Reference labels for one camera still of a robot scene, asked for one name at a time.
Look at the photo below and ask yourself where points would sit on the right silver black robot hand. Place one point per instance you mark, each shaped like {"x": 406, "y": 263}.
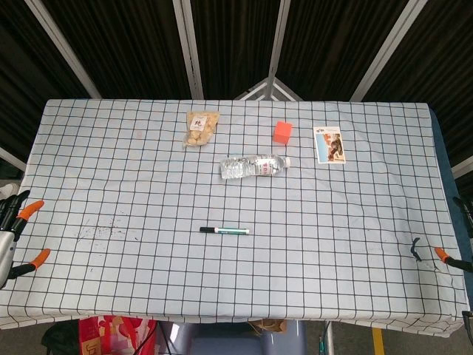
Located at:
{"x": 470, "y": 222}

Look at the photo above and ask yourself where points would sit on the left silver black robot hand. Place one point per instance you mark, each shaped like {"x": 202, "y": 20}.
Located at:
{"x": 5, "y": 251}

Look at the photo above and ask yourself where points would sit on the black marker cap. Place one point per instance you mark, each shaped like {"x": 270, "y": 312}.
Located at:
{"x": 207, "y": 229}

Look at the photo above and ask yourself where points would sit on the green white marker pen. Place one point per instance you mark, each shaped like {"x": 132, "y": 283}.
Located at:
{"x": 233, "y": 231}

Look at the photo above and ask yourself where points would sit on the black bag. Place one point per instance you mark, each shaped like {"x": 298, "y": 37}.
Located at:
{"x": 59, "y": 340}

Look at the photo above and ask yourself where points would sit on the red shopping bag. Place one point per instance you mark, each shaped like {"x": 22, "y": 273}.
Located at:
{"x": 114, "y": 336}

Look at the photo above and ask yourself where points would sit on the printed picture card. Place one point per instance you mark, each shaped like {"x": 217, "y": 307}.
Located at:
{"x": 330, "y": 145}

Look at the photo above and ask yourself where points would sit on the checkered white tablecloth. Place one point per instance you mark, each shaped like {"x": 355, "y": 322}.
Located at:
{"x": 184, "y": 259}

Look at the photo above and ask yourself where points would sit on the metal table leg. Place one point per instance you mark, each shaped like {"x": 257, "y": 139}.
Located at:
{"x": 327, "y": 340}

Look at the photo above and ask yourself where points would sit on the orange cube block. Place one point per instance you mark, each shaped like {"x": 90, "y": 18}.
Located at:
{"x": 282, "y": 132}

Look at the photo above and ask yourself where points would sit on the clear plastic water bottle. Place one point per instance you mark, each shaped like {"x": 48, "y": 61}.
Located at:
{"x": 251, "y": 166}

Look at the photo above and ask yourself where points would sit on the clear bag of snacks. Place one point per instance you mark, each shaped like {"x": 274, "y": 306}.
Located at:
{"x": 199, "y": 129}

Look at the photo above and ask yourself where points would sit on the white metal frame post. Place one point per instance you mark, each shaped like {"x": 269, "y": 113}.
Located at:
{"x": 279, "y": 37}
{"x": 63, "y": 48}
{"x": 463, "y": 168}
{"x": 188, "y": 48}
{"x": 388, "y": 48}
{"x": 11, "y": 159}

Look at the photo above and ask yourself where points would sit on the white triangular metal frame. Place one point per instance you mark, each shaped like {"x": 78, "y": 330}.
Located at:
{"x": 269, "y": 83}

